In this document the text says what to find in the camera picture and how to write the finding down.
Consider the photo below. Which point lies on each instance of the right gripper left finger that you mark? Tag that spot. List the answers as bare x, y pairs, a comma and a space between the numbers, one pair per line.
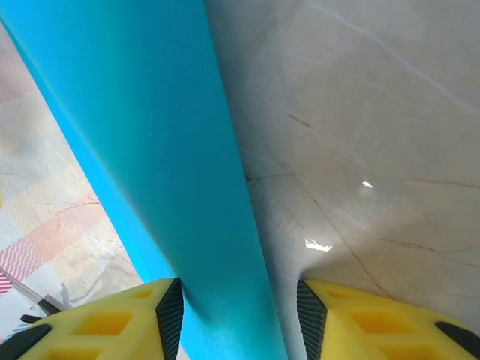
112, 330

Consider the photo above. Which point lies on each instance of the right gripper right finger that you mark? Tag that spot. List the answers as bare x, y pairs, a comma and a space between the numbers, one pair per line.
375, 326

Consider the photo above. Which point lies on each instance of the blue paper sheet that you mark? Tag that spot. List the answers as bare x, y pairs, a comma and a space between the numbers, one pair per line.
150, 112

